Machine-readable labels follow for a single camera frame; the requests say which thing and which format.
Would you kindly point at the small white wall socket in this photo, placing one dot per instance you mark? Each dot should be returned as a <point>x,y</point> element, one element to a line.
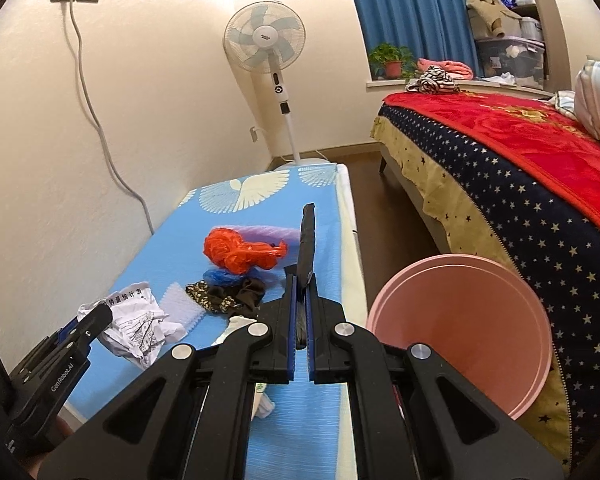
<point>255,133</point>

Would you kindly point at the white foam net sleeve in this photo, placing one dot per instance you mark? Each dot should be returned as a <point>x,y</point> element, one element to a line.
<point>180,305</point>

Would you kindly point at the plaid cloth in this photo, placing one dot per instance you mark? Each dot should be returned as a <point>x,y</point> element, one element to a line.
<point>564,104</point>

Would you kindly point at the white cloth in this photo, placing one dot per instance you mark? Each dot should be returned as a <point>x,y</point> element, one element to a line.
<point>500,79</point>

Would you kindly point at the bed with red blanket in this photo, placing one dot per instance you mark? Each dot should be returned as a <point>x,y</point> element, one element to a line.
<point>505,200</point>

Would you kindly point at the beige coat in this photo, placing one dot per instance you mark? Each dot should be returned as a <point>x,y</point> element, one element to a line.
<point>490,10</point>

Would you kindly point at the orange plastic bag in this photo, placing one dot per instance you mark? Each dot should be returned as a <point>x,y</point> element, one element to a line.
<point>235,252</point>

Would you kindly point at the blue plastic bag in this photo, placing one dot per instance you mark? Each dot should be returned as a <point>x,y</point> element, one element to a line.
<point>220,276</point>

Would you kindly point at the blue curtain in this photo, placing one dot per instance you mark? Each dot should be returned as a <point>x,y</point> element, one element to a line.
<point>420,5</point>

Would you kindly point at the white printed paper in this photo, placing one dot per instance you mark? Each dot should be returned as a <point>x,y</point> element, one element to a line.
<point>130,330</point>

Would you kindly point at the pink cloth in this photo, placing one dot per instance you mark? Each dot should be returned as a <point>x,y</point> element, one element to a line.
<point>452,66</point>

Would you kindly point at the dark gold-patterned wrapper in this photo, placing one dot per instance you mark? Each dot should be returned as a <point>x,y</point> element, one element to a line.
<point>220,297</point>

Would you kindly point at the potted green plant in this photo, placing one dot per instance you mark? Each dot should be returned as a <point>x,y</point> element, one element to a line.
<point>392,67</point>

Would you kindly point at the clear plastic storage box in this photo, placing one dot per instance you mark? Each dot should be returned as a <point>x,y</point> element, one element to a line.
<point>505,55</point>

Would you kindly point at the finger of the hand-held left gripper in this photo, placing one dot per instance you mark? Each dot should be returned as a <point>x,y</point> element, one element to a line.
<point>92,327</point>

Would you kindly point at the white plastic wrapper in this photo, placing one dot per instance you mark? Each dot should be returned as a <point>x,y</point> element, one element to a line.
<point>235,327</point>

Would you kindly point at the red floral blanket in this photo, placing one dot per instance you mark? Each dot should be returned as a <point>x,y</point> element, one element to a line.
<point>530,140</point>

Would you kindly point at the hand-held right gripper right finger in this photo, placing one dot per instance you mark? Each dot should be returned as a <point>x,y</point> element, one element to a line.
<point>310,355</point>

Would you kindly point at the white standing fan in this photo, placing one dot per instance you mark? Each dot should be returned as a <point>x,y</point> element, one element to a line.
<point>265,35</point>

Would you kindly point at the black-white striped cloth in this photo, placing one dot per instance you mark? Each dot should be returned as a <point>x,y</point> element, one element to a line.
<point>435,81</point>

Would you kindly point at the pink plastic basin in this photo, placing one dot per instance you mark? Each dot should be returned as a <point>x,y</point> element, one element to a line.
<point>455,320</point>

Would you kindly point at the purple foam net sleeve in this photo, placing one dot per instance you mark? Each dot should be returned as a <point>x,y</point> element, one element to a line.
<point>265,234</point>

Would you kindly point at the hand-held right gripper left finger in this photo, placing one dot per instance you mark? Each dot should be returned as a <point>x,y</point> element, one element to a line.
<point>292,345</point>

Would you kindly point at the silver metal pot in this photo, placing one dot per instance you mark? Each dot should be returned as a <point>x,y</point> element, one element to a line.
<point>530,29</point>

